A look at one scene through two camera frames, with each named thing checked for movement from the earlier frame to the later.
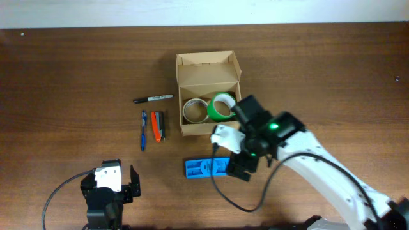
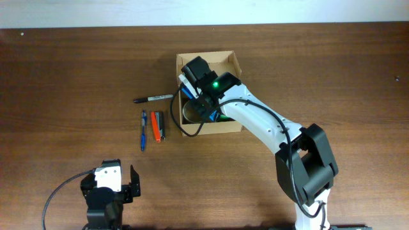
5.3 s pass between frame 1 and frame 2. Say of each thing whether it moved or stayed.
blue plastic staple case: moved
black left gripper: stayed
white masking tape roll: stayed
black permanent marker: stayed
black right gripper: moved
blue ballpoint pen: stayed
